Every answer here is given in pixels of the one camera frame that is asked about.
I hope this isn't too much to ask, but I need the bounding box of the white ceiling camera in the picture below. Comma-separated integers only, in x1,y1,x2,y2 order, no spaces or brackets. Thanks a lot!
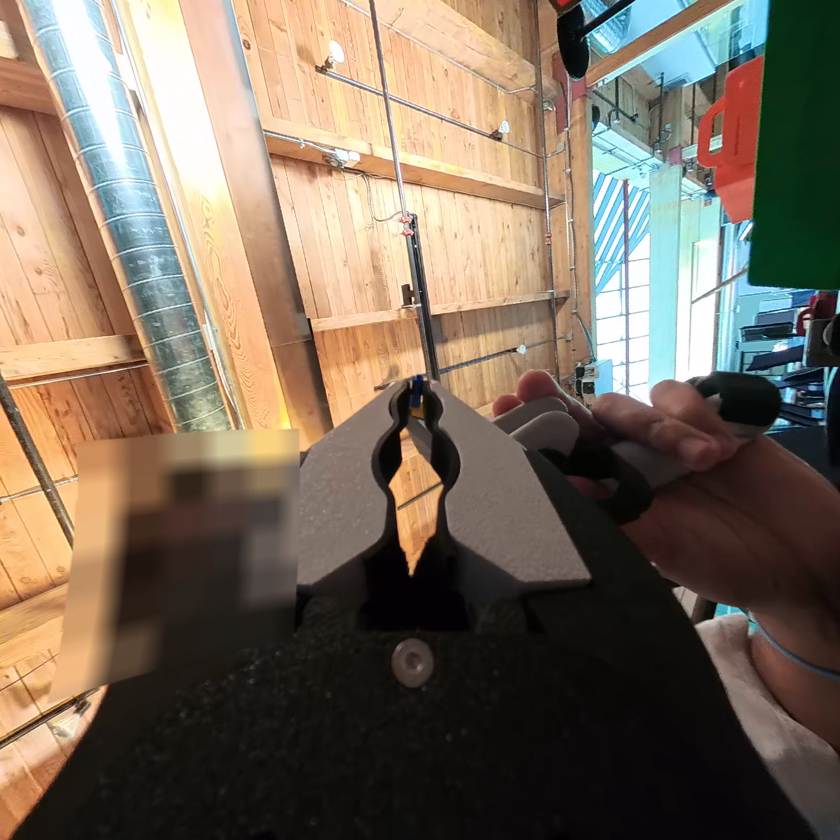
574,360,614,398

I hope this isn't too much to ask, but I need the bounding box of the black shelving rack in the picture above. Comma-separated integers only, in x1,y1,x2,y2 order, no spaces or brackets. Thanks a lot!
738,315,828,424

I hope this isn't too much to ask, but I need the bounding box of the black light stand pole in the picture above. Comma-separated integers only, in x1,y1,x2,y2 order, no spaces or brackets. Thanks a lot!
367,0,441,382

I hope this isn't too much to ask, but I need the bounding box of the blue wristband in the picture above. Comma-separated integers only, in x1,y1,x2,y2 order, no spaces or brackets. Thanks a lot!
748,613,840,683

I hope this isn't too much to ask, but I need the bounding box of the green plastic bin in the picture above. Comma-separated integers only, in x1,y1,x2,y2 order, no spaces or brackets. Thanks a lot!
748,0,840,290

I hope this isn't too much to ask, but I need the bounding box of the person's left forearm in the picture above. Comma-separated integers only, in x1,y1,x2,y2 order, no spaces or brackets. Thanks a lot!
748,591,840,749

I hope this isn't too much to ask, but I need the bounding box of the person's left hand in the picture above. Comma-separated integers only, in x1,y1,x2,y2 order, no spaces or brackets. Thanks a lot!
492,369,840,631

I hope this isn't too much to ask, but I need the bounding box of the silver air duct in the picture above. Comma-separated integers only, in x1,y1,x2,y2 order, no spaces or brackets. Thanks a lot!
20,0,234,434

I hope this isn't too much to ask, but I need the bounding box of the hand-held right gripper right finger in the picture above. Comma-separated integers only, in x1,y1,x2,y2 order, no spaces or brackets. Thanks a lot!
420,381,593,609

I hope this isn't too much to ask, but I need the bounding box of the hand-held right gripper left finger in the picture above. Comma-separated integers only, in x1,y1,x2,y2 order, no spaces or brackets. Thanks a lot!
298,379,413,609

